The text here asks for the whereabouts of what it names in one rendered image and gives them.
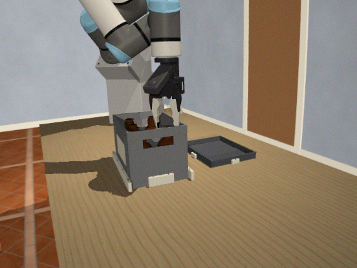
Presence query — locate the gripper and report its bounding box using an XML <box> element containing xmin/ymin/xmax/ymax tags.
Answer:
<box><xmin>149</xmin><ymin>57</ymin><xmax>184</xmax><ymax>128</ymax></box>

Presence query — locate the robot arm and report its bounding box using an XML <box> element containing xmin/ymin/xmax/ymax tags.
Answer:
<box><xmin>79</xmin><ymin>0</ymin><xmax>181</xmax><ymax>95</ymax></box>

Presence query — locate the grey plastic crate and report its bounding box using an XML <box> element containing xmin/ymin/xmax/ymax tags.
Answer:
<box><xmin>113</xmin><ymin>111</ymin><xmax>188</xmax><ymax>189</ymax></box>

